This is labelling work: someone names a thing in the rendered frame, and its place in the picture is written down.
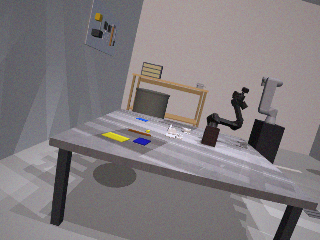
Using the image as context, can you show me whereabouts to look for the yellow flat plate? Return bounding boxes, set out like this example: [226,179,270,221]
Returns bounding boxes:
[102,132,130,143]

